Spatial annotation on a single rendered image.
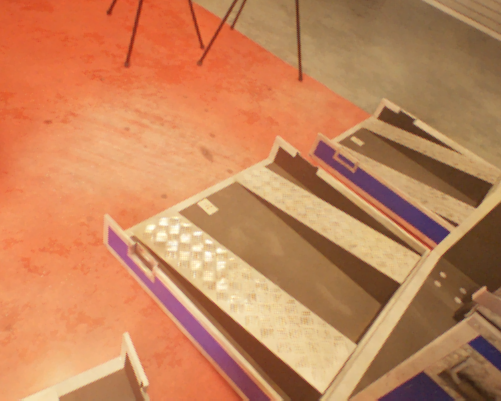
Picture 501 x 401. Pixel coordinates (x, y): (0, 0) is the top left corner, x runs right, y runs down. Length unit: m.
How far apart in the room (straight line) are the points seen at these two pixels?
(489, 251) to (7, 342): 1.48
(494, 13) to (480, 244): 5.14
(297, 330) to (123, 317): 0.50
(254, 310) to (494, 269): 0.86
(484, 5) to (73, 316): 6.09
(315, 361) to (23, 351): 0.74
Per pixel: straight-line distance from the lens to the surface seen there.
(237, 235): 1.43
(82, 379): 1.14
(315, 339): 1.15
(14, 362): 1.19
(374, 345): 1.22
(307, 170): 1.71
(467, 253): 1.59
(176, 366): 1.18
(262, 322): 1.14
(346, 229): 1.52
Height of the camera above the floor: 1.09
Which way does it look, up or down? 42 degrees down
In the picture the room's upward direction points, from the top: 24 degrees clockwise
